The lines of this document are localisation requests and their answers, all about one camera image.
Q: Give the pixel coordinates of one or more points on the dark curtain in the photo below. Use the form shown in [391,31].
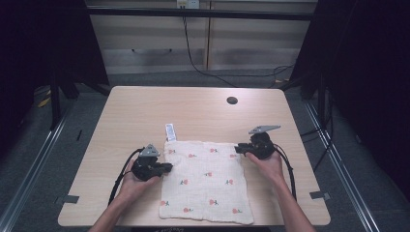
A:
[364,80]
[38,48]

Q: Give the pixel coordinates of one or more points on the grey tape strip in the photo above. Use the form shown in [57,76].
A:
[67,199]
[319,195]

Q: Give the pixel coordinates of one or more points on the white wall socket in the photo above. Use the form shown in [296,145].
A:
[188,4]

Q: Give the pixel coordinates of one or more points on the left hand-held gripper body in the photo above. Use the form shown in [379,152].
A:
[146,167]

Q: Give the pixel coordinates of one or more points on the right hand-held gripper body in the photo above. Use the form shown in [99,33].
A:
[261,145]

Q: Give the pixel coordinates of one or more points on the metal floor rail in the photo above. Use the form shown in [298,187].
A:
[341,170]
[29,174]

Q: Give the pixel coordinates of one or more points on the cream cloth with red flowers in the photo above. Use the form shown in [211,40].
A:
[206,180]

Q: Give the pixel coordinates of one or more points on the person's left hand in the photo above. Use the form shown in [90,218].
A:
[135,187]

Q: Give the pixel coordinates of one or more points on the person's right hand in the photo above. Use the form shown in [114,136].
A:
[269,167]

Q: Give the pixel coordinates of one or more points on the black horizontal bar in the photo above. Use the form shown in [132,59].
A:
[199,14]

